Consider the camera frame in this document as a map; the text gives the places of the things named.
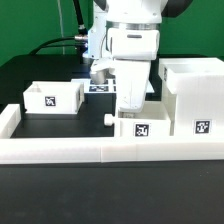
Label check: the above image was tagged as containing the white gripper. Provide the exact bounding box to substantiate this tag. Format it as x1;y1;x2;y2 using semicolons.
90;58;151;113

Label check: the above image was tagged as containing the white front drawer with tag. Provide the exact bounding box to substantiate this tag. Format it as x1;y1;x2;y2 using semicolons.
104;101;171;138

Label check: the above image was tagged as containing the white drawer with tag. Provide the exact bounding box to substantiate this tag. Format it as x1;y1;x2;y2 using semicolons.
23;81;85;114
104;101;171;138

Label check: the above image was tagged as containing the white drawer cabinet box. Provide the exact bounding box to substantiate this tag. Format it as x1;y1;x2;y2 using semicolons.
158;58;224;137

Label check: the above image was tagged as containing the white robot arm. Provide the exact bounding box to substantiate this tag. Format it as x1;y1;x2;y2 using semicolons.
86;0;193;113

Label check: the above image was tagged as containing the white plate with fiducial tags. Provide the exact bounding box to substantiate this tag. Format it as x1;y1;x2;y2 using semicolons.
70;77;156;95

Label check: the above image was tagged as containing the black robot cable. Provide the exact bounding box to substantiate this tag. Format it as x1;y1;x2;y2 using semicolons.
29;0;89;56

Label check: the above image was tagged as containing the white left fence wall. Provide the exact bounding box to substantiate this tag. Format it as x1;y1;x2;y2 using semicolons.
0;104;21;139

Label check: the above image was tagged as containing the white fence wall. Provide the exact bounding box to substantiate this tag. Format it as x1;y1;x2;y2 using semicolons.
0;104;21;139
0;136;224;164

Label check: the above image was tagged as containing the white front fence wall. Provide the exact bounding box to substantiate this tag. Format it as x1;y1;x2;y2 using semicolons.
0;136;224;164

